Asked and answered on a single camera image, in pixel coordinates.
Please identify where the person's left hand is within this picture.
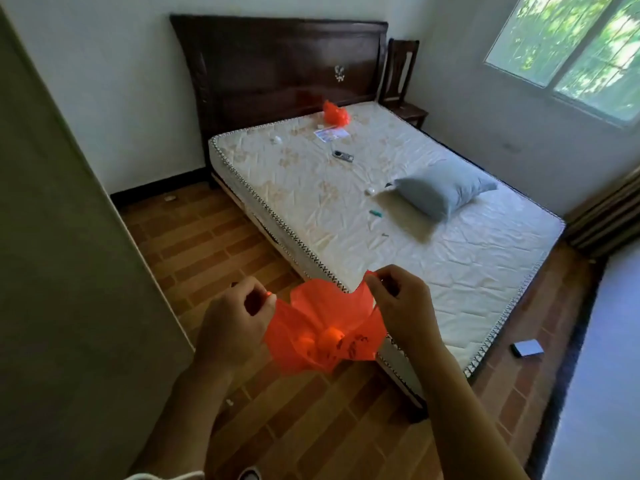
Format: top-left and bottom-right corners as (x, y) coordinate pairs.
(197, 276), (278, 376)

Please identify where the person's right hand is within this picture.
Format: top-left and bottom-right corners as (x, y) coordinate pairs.
(363, 264), (444, 354)

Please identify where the large orange plastic bag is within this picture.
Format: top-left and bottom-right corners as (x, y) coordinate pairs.
(263, 269), (387, 376)

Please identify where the person's left forearm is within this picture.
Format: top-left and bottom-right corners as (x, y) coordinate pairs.
(129, 351), (242, 480)

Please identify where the person's right forearm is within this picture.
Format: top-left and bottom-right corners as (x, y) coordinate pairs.
(395, 340), (532, 480)

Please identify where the white quilted mattress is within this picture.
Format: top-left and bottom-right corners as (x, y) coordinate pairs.
(207, 101), (566, 379)

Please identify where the grey blue pillow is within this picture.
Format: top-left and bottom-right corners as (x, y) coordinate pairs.
(393, 159), (499, 223)

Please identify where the small blue grey box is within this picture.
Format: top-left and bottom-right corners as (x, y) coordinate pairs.
(510, 339), (545, 358)

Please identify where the flat paper packet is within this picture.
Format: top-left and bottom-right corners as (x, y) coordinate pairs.
(314, 126), (351, 143)

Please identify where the small orange plastic bag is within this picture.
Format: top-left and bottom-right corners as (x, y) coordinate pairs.
(322, 100), (350, 127)

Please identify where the grey green door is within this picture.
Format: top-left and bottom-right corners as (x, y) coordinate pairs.
(0, 7), (196, 480)

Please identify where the white sleeve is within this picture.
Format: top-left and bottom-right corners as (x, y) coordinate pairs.
(124, 469), (206, 480)

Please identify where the dark wooden chair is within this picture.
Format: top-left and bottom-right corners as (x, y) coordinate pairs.
(378, 38), (429, 129)

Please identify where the brown striped curtain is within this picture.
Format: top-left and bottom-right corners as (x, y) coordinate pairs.
(563, 164), (640, 259)

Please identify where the dark wooden headboard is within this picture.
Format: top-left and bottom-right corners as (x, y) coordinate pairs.
(169, 14), (389, 168)

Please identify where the window with white frame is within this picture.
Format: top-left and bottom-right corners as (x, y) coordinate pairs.
(483, 0), (640, 129)

